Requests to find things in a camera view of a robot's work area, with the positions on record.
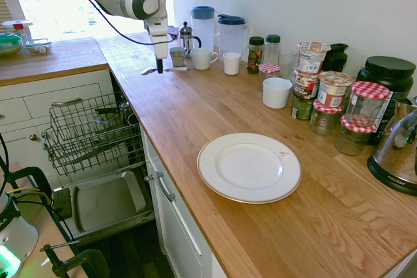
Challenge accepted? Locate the grey-green cup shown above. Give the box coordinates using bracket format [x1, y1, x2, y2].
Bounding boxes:
[168, 46, 188, 68]

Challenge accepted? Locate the dark spice jar black lid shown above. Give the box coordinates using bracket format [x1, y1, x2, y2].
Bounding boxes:
[246, 36, 265, 75]

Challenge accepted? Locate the small white cup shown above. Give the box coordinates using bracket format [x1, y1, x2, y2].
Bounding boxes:
[222, 51, 242, 76]

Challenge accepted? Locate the glass jar checkered lid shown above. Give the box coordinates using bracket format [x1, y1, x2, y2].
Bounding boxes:
[334, 115, 377, 158]
[343, 80, 391, 128]
[308, 98, 345, 137]

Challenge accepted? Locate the large black supplement jar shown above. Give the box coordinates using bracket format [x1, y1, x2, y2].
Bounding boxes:
[356, 55, 417, 146]

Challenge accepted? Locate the tall pitcher blue lid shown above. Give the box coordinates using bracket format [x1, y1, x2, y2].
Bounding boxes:
[190, 5, 216, 52]

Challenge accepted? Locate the red brown yogurt tub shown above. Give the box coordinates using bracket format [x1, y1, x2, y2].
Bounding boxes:
[293, 68, 321, 100]

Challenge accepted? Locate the grey dishwasher door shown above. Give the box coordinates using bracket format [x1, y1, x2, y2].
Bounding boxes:
[51, 169, 156, 248]

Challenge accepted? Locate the metal cabinet door handle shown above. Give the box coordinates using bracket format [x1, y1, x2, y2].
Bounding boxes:
[154, 171, 177, 203]

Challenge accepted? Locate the food container green lid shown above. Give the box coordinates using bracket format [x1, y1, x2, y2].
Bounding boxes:
[0, 32, 25, 59]

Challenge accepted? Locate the clear pitcher dark lid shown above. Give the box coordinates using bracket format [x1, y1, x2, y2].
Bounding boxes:
[217, 14, 250, 63]

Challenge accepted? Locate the white yogurt tub foil lid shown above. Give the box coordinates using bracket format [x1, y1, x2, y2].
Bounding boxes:
[297, 40, 332, 74]

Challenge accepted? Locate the wire dishwasher rack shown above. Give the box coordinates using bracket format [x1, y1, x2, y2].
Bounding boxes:
[41, 92, 147, 178]

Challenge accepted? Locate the wide white cup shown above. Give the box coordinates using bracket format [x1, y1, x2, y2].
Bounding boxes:
[262, 77, 293, 110]

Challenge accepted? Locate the clear spice jar green lid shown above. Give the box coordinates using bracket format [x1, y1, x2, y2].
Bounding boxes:
[264, 34, 282, 66]

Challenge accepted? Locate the glass French press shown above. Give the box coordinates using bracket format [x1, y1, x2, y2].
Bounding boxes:
[178, 21, 203, 59]

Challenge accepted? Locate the black utensil in rack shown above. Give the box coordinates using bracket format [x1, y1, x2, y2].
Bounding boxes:
[93, 106, 122, 115]

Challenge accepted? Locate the black shaker bottle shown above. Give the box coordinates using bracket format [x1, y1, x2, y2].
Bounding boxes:
[320, 42, 349, 74]

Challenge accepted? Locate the white kitchen cabinet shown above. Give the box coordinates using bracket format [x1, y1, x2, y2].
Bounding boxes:
[139, 124, 229, 278]
[0, 68, 131, 188]

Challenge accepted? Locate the white mug with handle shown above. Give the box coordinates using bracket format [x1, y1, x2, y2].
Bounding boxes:
[190, 47, 220, 71]

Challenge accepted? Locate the green tub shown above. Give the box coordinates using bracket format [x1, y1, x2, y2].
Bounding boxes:
[290, 90, 315, 121]

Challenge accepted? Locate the silver spoon white handle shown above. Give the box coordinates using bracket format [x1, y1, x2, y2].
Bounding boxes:
[140, 66, 190, 76]

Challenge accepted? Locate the white plate gold rim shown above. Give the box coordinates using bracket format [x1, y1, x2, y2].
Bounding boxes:
[196, 132, 303, 205]

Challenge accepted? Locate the small jar checkered lid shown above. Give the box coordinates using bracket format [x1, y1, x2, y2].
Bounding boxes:
[257, 63, 281, 92]

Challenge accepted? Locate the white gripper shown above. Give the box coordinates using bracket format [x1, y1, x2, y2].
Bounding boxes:
[144, 14, 171, 74]

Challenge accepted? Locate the red white yogurt tub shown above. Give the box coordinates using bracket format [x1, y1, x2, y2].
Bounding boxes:
[317, 70, 355, 109]

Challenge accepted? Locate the yellow cable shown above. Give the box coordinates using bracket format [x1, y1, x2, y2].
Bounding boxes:
[5, 186, 53, 208]

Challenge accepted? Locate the metal drawer handle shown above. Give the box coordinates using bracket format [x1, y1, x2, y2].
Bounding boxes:
[50, 96, 84, 107]

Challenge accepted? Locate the small clear food container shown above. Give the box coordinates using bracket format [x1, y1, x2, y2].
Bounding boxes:
[25, 38, 53, 55]

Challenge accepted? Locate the green clamp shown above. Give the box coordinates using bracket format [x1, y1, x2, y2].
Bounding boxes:
[0, 166, 53, 215]
[39, 243, 111, 278]

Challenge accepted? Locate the white container red latch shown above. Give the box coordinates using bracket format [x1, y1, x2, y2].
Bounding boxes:
[1, 20, 34, 40]

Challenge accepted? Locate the stainless steel electric kettle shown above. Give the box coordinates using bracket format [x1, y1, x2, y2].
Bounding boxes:
[366, 95, 417, 197]

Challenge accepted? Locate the clear glass tumbler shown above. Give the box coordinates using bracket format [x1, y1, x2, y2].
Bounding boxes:
[278, 49, 299, 81]

